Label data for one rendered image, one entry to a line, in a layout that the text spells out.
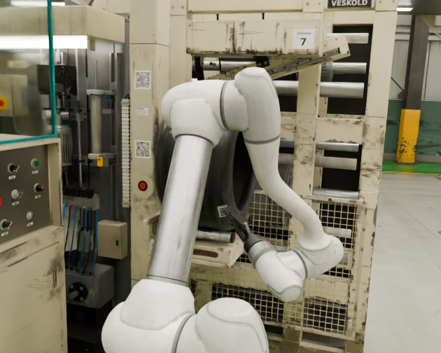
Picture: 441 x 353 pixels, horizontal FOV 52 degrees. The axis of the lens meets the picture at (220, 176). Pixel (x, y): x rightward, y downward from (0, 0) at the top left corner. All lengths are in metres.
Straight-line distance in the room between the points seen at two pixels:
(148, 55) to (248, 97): 0.86
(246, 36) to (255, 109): 0.95
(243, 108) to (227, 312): 0.50
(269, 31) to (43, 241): 1.27
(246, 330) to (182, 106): 0.58
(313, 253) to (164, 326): 0.59
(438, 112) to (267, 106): 10.57
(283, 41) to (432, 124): 9.75
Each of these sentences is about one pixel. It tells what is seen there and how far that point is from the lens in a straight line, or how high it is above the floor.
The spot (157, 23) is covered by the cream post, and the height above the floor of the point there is 1.73.
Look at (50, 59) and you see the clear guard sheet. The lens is 1.94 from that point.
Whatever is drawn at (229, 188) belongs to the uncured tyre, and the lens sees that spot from 1.70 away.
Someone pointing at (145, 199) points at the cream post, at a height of 1.00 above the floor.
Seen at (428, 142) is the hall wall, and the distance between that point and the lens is 11.64.
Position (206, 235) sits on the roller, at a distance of 1.84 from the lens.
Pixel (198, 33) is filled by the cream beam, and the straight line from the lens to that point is 2.14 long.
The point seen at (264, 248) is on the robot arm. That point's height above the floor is 0.98.
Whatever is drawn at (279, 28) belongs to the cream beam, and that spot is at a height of 1.74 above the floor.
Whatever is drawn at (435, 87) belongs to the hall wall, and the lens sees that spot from 11.68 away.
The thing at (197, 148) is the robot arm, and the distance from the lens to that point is 1.16.
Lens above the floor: 1.48
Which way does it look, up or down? 11 degrees down
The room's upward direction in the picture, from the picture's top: 2 degrees clockwise
